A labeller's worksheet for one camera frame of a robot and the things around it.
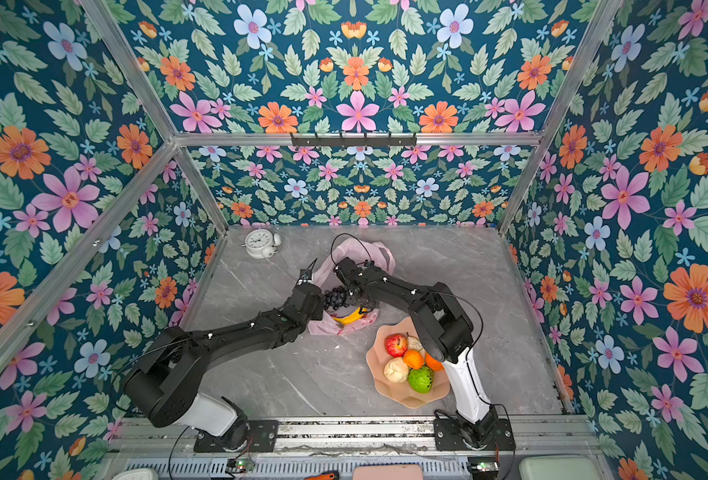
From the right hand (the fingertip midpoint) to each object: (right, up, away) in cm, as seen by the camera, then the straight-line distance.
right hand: (360, 297), depth 97 cm
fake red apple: (+11, -11, -15) cm, 22 cm away
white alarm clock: (-38, +18, +14) cm, 45 cm away
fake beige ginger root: (+16, -11, -13) cm, 24 cm away
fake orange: (+21, -15, -18) cm, 32 cm away
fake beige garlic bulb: (+11, -16, -19) cm, 27 cm away
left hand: (-12, +3, -7) cm, 15 cm away
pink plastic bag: (-2, +15, +4) cm, 16 cm away
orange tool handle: (-6, -36, -31) cm, 48 cm away
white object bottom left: (-49, -36, -31) cm, 68 cm away
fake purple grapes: (-8, 0, -4) cm, 9 cm away
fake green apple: (+17, -18, -21) cm, 32 cm away
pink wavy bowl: (+6, -15, -14) cm, 21 cm away
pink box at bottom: (+8, -36, -29) cm, 47 cm away
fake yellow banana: (-2, -5, -7) cm, 9 cm away
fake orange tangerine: (+15, -13, -20) cm, 28 cm away
